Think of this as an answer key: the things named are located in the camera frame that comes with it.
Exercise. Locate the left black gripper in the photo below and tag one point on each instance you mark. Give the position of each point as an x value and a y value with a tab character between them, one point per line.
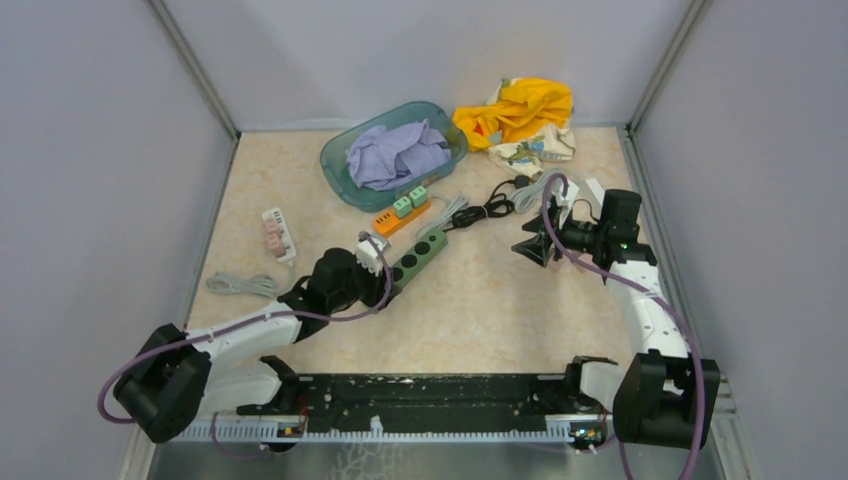
378	285

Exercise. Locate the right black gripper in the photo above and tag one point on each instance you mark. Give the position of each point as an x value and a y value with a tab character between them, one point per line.
536	248

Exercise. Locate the green power strip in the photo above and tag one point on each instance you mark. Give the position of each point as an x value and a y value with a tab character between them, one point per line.
417	258

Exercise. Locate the white power strip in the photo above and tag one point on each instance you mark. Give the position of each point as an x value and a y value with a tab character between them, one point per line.
592	191
286	236

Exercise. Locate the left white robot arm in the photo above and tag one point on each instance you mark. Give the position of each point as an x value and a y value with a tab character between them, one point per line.
179	376

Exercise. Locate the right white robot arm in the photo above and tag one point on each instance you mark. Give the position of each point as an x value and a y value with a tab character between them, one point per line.
664	397

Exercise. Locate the green charger plug left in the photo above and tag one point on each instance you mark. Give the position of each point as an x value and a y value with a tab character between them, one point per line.
402	207

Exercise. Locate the green charger plug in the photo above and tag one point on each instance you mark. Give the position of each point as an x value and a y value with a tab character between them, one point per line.
418	196
402	207

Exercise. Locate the green charger plug right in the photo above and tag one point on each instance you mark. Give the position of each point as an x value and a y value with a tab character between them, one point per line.
418	196

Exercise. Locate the orange power strip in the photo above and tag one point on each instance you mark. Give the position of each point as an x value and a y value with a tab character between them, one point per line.
386	223

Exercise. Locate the cream dinosaur print cloth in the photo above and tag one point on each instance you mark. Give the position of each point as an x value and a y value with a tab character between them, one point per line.
527	157

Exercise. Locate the teal plastic basin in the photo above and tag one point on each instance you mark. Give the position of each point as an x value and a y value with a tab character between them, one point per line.
333	155

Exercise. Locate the purple cloth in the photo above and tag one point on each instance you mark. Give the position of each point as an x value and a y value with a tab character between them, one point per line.
383	159

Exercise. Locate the yellow cloth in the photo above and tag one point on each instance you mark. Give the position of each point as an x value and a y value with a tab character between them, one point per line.
522	107

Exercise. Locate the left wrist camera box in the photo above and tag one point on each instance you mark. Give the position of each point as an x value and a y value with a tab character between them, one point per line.
368	251

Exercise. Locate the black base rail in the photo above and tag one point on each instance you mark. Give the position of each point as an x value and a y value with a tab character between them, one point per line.
536	408

